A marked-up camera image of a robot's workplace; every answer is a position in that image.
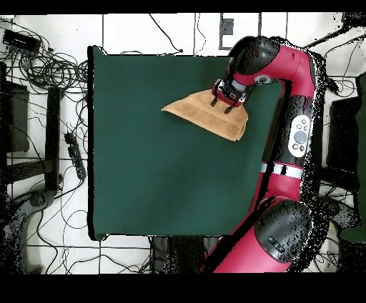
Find orange terry towel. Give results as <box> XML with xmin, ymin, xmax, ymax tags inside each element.
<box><xmin>161</xmin><ymin>89</ymin><xmax>249</xmax><ymax>142</ymax></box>

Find black flat panel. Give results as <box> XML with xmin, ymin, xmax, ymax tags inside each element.
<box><xmin>0</xmin><ymin>81</ymin><xmax>30</xmax><ymax>154</ymax></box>
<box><xmin>326</xmin><ymin>96</ymin><xmax>362</xmax><ymax>174</ymax></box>

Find dark grey square patch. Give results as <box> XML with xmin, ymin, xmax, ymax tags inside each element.
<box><xmin>220</xmin><ymin>17</ymin><xmax>235</xmax><ymax>36</ymax></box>

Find dark green table cloth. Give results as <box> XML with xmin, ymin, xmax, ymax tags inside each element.
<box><xmin>88</xmin><ymin>45</ymin><xmax>287</xmax><ymax>241</ymax></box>

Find black power adapter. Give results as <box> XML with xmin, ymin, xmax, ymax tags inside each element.
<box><xmin>325</xmin><ymin>76</ymin><xmax>341</xmax><ymax>95</ymax></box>

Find dark green fabric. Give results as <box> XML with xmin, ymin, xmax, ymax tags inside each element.
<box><xmin>340</xmin><ymin>75</ymin><xmax>366</xmax><ymax>244</ymax></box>

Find black power strip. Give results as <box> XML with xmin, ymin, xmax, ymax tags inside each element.
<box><xmin>64</xmin><ymin>131</ymin><xmax>87</xmax><ymax>181</ymax></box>

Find black tripod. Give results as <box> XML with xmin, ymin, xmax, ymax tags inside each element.
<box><xmin>304</xmin><ymin>11</ymin><xmax>366</xmax><ymax>49</ymax></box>

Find black electronics box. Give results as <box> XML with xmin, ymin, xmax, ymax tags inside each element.
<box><xmin>1</xmin><ymin>28</ymin><xmax>43</xmax><ymax>56</ymax></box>

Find thin black cable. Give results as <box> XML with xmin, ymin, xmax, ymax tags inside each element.
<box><xmin>147</xmin><ymin>12</ymin><xmax>184</xmax><ymax>55</ymax></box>

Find grey square floor frame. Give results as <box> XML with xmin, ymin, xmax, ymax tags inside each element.
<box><xmin>218</xmin><ymin>12</ymin><xmax>262</xmax><ymax>51</ymax></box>

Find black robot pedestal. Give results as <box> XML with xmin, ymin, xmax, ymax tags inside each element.
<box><xmin>149</xmin><ymin>235</ymin><xmax>219</xmax><ymax>274</ymax></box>

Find black metal frame bar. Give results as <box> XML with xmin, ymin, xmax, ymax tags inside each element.
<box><xmin>5</xmin><ymin>86</ymin><xmax>63</xmax><ymax>193</ymax></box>

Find tangled black cables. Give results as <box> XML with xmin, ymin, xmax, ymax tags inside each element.
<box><xmin>0</xmin><ymin>16</ymin><xmax>89</xmax><ymax>92</ymax></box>

